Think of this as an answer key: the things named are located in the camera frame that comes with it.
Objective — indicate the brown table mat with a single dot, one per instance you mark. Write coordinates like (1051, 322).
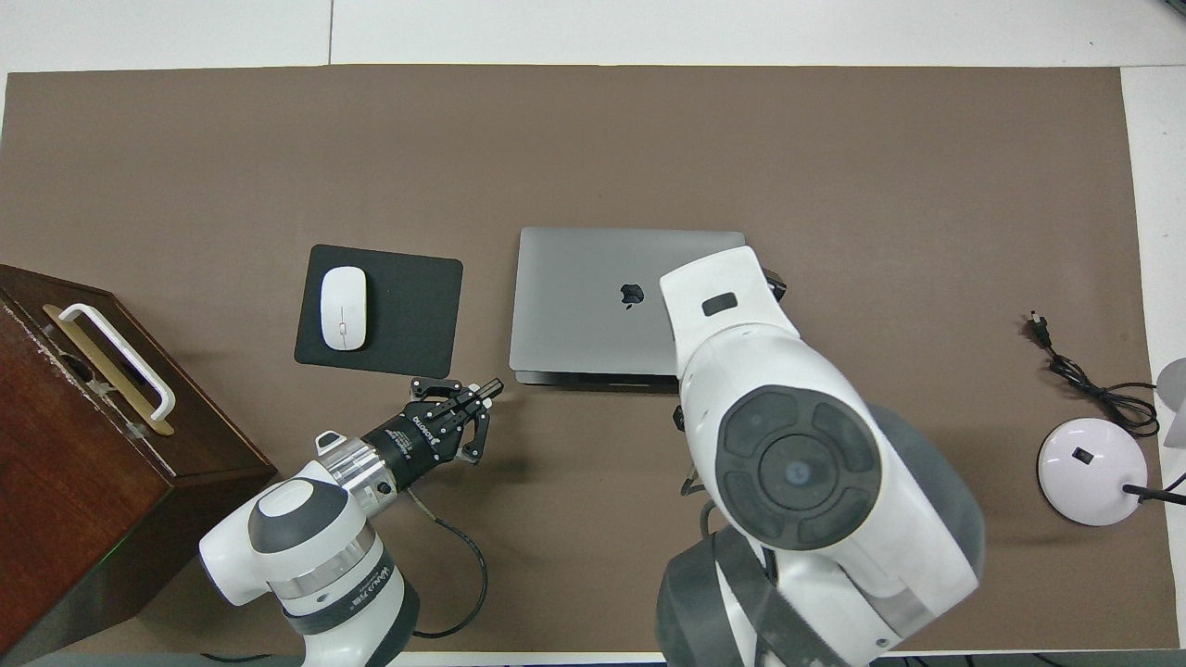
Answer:
(741, 139)

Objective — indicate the silver laptop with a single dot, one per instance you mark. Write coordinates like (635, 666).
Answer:
(574, 296)

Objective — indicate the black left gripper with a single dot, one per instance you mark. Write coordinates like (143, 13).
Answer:
(417, 443)

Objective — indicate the dark brown wooden box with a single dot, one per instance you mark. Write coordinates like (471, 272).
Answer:
(74, 482)

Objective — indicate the black mouse pad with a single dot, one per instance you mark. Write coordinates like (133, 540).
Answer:
(408, 315)

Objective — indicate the white computer mouse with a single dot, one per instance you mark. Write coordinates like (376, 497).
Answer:
(343, 308)

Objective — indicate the white desk lamp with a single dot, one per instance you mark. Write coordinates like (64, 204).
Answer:
(1093, 472)

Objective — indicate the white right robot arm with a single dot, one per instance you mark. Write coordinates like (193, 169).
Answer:
(797, 463)

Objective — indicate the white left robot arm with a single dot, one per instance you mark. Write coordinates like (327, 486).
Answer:
(315, 556)

